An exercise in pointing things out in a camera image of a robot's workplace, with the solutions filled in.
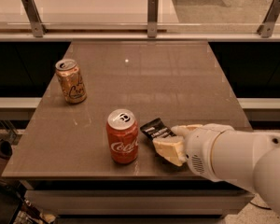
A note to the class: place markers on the gold lacroix can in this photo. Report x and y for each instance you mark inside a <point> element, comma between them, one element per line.
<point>70,78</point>

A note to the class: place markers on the metal rail bracket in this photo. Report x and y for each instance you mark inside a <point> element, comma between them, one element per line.
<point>152,18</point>
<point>266,28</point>
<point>37,26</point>

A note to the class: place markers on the right metal rail bracket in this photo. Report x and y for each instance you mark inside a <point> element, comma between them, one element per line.
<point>266,28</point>

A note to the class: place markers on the black rxbar chocolate bar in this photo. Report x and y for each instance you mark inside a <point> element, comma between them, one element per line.
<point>156,129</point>

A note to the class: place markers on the left metal rail bracket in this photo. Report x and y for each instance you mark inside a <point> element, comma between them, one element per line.
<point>37,26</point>

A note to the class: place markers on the dark round bin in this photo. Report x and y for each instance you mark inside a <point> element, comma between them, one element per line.
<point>5,150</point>

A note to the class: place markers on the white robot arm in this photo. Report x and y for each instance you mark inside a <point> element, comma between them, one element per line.
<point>248,160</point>

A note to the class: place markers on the red coca-cola can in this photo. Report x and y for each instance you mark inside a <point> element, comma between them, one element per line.
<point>122,134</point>

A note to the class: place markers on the white drawer front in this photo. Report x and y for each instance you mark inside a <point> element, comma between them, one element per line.
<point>140,202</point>

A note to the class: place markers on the middle metal rail bracket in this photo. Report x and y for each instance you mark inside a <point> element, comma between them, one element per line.
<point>152,18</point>

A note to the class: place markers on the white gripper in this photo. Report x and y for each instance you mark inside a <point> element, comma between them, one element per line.
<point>198,148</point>

